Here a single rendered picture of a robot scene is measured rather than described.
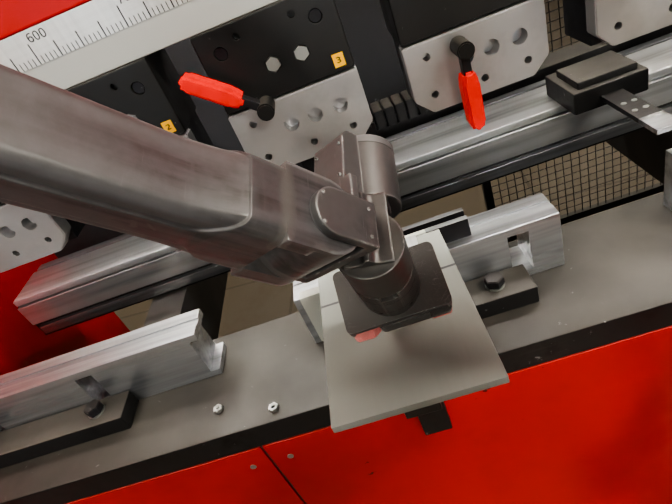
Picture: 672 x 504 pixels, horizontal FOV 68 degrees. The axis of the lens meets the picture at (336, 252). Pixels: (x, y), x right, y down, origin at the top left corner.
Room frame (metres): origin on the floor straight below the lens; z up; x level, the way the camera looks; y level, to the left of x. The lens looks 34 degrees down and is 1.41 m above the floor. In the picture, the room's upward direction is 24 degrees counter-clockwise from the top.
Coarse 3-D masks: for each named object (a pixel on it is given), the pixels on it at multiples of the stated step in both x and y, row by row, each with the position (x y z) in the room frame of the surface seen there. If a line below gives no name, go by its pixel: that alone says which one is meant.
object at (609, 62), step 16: (576, 64) 0.77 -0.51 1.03; (592, 64) 0.75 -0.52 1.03; (608, 64) 0.73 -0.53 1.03; (624, 64) 0.70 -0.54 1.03; (640, 64) 0.71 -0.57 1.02; (560, 80) 0.77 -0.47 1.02; (576, 80) 0.72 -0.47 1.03; (592, 80) 0.71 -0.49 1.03; (608, 80) 0.70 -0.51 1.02; (624, 80) 0.69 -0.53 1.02; (640, 80) 0.69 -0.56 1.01; (560, 96) 0.75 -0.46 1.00; (576, 96) 0.70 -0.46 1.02; (592, 96) 0.70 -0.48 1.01; (608, 96) 0.68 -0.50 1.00; (624, 96) 0.66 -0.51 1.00; (576, 112) 0.70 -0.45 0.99; (624, 112) 0.63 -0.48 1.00; (640, 112) 0.60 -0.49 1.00; (656, 112) 0.59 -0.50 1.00; (656, 128) 0.55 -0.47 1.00
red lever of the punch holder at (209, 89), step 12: (180, 84) 0.52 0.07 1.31; (192, 84) 0.52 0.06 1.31; (204, 84) 0.52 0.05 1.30; (216, 84) 0.52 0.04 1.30; (228, 84) 0.53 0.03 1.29; (204, 96) 0.52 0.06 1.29; (216, 96) 0.52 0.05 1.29; (228, 96) 0.51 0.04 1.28; (240, 96) 0.51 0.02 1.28; (264, 96) 0.53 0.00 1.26; (252, 108) 0.52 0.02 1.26; (264, 108) 0.51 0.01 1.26; (264, 120) 0.51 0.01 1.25
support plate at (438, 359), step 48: (432, 240) 0.53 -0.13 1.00; (336, 336) 0.44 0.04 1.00; (384, 336) 0.40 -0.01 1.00; (432, 336) 0.37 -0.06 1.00; (480, 336) 0.35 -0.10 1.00; (336, 384) 0.37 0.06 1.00; (384, 384) 0.34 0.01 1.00; (432, 384) 0.32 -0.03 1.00; (480, 384) 0.30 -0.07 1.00; (336, 432) 0.32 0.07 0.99
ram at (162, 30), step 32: (0, 0) 0.58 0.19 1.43; (32, 0) 0.58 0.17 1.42; (64, 0) 0.57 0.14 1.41; (192, 0) 0.55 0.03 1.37; (224, 0) 0.55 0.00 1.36; (256, 0) 0.55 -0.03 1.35; (0, 32) 0.58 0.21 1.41; (128, 32) 0.57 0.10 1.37; (160, 32) 0.56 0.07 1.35; (192, 32) 0.56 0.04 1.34; (64, 64) 0.58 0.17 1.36; (96, 64) 0.57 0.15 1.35
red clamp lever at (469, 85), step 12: (456, 36) 0.50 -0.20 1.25; (456, 48) 0.48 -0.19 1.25; (468, 48) 0.47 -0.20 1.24; (468, 60) 0.48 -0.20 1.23; (468, 72) 0.48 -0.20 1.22; (468, 84) 0.48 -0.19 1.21; (468, 96) 0.48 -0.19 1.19; (480, 96) 0.48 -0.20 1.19; (468, 108) 0.48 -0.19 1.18; (480, 108) 0.48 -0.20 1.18; (468, 120) 0.49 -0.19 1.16; (480, 120) 0.48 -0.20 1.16
